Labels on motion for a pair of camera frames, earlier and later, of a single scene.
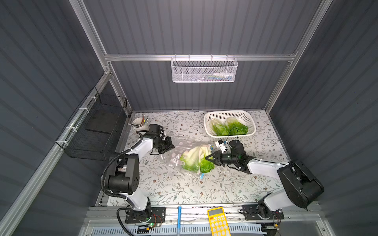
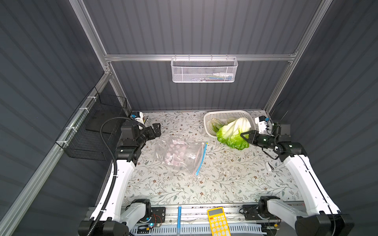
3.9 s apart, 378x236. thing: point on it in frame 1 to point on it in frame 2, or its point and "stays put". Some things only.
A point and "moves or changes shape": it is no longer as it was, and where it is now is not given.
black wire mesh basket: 94,132 stays put
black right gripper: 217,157 to 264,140
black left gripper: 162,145 to 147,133
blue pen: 179,222 stays put
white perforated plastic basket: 229,125 stays put
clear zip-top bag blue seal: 188,158 moves or changes shape
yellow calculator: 218,221 stays put
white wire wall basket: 204,70 stays put
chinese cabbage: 194,159 to 230,134
